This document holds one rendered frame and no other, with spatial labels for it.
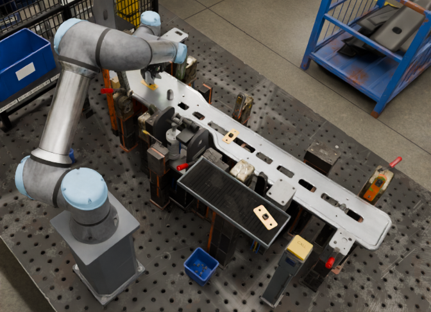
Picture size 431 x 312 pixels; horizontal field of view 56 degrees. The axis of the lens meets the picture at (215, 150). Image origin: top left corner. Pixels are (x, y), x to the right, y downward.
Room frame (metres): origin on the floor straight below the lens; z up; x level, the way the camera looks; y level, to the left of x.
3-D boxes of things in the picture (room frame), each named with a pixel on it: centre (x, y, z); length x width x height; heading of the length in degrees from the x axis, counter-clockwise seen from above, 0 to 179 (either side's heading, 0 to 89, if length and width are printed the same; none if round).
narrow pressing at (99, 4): (1.50, 0.56, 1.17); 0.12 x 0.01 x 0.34; 149
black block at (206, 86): (1.40, 0.09, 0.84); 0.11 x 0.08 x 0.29; 149
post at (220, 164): (0.88, -0.03, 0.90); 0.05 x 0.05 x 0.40; 59
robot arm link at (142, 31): (1.24, 0.33, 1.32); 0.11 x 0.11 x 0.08; 78
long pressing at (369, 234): (1.11, -0.08, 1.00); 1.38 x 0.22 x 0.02; 59
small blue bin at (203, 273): (0.63, -0.01, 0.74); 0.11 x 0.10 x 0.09; 59
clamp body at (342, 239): (0.67, -0.48, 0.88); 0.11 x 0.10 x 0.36; 149
